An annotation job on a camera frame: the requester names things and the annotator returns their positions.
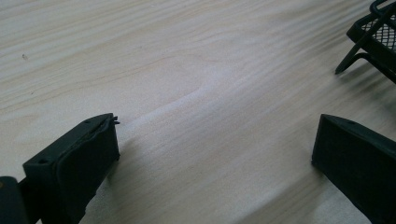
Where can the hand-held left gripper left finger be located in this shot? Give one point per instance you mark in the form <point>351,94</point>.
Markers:
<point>77,165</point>

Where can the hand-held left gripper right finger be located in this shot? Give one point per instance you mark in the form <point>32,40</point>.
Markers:
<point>358,161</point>

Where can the black metal mesh rack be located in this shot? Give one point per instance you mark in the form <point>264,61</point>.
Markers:
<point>375,34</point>

